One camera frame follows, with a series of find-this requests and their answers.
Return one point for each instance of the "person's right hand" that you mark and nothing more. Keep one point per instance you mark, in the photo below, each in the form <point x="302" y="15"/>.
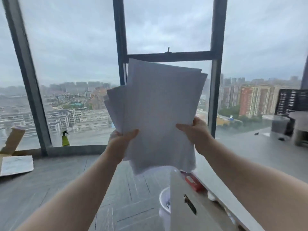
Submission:
<point x="199" y="135"/>

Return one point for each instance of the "person's left hand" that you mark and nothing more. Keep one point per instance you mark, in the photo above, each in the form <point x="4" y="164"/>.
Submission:
<point x="118" y="146"/>

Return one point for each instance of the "person's left thumb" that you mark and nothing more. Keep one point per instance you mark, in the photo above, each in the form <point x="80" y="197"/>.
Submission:
<point x="130" y="135"/>

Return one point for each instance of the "person's right thumb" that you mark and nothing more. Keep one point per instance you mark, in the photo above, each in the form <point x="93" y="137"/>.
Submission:
<point x="185" y="129"/>

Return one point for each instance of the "stack of white paper sheets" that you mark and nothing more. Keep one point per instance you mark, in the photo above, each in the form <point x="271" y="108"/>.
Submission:
<point x="158" y="113"/>

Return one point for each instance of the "person's right forearm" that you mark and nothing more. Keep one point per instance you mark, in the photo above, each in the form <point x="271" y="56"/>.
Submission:
<point x="252" y="182"/>

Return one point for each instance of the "person's left forearm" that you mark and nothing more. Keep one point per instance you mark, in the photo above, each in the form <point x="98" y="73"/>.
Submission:
<point x="72" y="190"/>

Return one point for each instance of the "red box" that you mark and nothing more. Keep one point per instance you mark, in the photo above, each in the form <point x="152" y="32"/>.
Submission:
<point x="193" y="181"/>

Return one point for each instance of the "yellow spray bottle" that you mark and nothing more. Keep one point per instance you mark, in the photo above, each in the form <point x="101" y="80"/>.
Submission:
<point x="65" y="139"/>

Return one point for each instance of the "white board with black clip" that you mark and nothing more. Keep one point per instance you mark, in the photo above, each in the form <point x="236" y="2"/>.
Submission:
<point x="192" y="204"/>

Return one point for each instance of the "white waste bin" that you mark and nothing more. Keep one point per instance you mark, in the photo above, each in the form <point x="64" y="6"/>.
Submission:
<point x="165" y="205"/>

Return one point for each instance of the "white paper sheet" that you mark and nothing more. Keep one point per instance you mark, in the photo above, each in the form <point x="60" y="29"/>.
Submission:
<point x="16" y="165"/>

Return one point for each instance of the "brown cardboard box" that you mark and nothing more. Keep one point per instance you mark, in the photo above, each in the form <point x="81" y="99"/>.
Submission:
<point x="10" y="141"/>

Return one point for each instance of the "dark metal window frame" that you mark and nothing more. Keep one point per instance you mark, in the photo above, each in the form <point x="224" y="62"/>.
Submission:
<point x="168" y="55"/>

